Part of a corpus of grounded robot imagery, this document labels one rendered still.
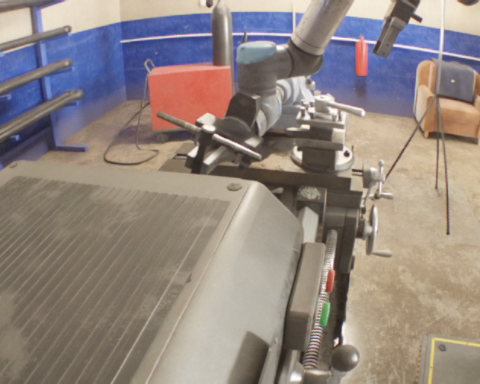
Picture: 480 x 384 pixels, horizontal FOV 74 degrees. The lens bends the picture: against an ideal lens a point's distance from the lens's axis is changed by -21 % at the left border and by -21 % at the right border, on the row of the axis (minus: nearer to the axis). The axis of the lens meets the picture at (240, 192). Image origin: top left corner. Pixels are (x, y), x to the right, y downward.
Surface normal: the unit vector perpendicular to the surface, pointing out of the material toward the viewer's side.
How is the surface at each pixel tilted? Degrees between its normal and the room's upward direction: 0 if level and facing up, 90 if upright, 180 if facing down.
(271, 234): 45
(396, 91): 90
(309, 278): 0
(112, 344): 0
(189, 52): 90
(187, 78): 90
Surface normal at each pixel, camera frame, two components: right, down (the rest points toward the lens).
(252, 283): 0.66, -0.55
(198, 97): 0.09, 0.48
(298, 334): -0.26, 0.48
